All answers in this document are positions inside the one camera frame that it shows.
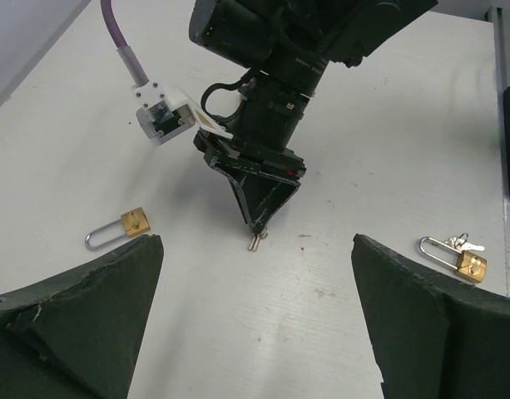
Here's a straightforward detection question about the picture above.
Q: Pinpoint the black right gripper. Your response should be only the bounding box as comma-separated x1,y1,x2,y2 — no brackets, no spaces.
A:
194,131,306,231

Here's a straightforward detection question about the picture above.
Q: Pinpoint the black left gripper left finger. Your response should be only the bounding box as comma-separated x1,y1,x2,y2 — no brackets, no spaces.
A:
0,234,162,398

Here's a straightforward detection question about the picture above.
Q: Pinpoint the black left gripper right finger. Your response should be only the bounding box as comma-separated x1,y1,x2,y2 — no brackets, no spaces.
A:
351,234,510,398

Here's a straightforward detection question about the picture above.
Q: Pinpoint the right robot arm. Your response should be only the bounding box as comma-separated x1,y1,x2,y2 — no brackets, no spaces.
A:
189,0,434,234

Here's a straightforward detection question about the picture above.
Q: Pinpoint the brass padlock with keys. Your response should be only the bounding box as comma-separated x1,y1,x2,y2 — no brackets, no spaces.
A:
418,236,488,284

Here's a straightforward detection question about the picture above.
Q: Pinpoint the small brass padlock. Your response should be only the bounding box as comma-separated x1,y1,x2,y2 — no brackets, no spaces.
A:
84,207,151,251

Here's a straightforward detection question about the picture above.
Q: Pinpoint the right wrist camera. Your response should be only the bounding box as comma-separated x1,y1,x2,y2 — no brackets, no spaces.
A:
131,81,233,146

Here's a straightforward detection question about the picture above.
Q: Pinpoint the aluminium front rail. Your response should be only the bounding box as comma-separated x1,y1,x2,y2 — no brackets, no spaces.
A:
483,0,510,300

